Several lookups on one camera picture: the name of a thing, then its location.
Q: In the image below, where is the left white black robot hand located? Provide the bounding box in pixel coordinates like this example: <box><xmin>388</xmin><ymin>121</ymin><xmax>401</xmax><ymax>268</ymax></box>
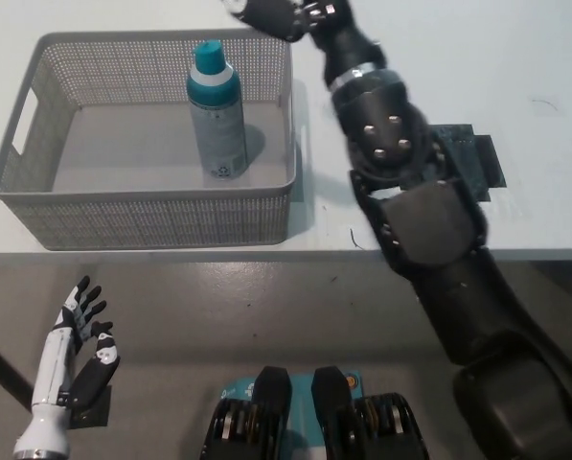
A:
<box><xmin>30</xmin><ymin>275</ymin><xmax>122</xmax><ymax>409</ymax></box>

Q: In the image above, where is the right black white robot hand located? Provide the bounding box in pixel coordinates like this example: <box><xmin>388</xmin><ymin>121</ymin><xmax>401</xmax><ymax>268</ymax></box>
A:
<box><xmin>221</xmin><ymin>0</ymin><xmax>355</xmax><ymax>43</ymax></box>

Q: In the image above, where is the teal grey air spray can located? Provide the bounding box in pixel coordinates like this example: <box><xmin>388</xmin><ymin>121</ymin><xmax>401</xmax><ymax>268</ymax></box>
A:
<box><xmin>186</xmin><ymin>40</ymin><xmax>249</xmax><ymax>181</ymax></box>

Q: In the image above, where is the small black floor tape patch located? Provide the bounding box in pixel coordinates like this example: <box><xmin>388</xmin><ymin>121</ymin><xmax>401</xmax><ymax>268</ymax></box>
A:
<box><xmin>67</xmin><ymin>385</ymin><xmax>114</xmax><ymax>428</ymax></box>

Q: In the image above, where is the black diagonal bar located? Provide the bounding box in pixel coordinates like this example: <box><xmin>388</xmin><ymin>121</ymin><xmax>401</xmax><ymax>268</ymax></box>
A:
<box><xmin>0</xmin><ymin>329</ymin><xmax>34</xmax><ymax>408</ymax></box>

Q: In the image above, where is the grey perforated plastic basket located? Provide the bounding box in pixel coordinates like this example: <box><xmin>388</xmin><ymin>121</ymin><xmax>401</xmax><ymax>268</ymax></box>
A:
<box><xmin>0</xmin><ymin>31</ymin><xmax>309</xmax><ymax>252</ymax></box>

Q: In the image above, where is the black teal robot torso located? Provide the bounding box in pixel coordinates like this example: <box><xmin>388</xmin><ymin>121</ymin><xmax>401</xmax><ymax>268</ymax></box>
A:
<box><xmin>197</xmin><ymin>366</ymin><xmax>430</xmax><ymax>460</ymax></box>

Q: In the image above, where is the black tape patch on table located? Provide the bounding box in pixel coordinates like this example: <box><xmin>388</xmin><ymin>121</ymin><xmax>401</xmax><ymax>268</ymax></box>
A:
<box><xmin>427</xmin><ymin>123</ymin><xmax>508</xmax><ymax>203</ymax></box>

